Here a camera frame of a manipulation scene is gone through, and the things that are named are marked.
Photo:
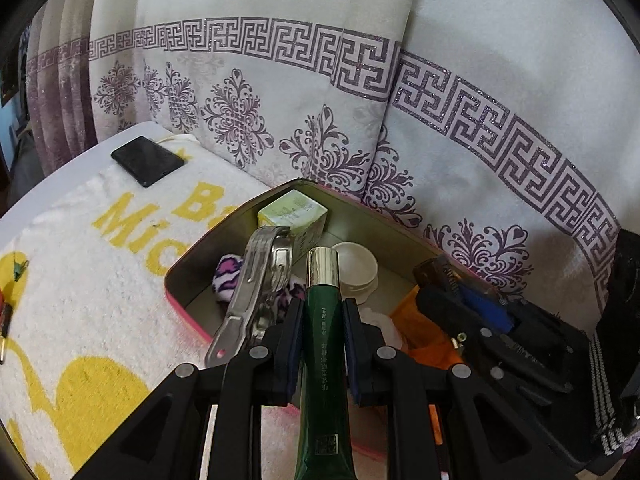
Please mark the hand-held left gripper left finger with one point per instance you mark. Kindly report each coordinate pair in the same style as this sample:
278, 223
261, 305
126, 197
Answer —
292, 355

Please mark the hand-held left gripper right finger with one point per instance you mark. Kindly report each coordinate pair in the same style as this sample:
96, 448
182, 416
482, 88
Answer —
352, 355

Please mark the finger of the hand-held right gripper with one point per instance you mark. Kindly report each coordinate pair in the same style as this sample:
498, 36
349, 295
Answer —
485, 307
445, 310

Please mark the orange ribbed toy cube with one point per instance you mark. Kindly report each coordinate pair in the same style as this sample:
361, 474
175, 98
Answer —
420, 330

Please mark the black brown hair clip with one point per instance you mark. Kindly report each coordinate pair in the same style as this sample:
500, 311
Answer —
435, 272

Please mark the dark green cosmetic tube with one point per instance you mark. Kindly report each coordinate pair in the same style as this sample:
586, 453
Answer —
322, 320

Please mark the silver metal hand tool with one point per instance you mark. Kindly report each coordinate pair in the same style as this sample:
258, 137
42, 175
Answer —
240, 300

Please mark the purple leopard print scrunchie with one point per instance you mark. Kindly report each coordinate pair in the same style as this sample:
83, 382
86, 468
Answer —
230, 277

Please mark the pink tin container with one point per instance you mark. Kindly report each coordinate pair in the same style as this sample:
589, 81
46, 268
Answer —
380, 230

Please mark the yellow-green cardboard box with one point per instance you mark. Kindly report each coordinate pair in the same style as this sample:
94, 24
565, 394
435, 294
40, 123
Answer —
292, 210

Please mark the white yellow printed towel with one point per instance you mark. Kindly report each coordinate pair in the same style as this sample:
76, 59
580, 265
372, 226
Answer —
100, 285

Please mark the black smartphone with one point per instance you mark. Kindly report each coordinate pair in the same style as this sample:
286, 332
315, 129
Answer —
147, 160

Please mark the white patterned curtain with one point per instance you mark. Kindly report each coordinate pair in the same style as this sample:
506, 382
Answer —
450, 60

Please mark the teal binder clip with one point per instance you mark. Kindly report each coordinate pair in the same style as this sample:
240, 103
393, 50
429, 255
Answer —
21, 269

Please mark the pink red object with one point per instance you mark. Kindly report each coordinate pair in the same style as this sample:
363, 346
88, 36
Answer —
3, 305

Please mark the purple patterned curtain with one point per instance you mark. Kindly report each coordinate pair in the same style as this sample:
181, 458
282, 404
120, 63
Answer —
60, 110

